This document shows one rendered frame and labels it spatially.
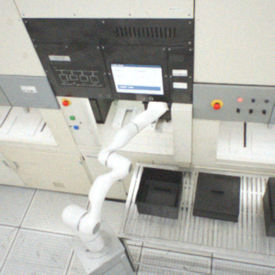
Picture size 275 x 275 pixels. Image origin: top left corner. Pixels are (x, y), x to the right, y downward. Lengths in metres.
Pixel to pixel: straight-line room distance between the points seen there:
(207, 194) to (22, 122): 1.66
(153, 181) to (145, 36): 1.10
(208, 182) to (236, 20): 1.10
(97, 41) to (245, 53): 0.75
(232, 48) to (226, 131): 0.96
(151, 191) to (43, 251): 1.30
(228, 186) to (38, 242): 1.84
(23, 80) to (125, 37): 0.78
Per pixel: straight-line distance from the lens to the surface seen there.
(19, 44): 2.02
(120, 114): 2.66
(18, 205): 3.55
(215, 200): 2.21
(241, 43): 1.71
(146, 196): 2.33
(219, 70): 1.81
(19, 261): 3.29
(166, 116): 2.47
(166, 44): 1.72
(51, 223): 3.31
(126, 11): 1.66
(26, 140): 2.81
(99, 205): 1.89
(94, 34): 1.78
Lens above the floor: 2.81
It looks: 51 degrees down
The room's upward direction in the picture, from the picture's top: 11 degrees counter-clockwise
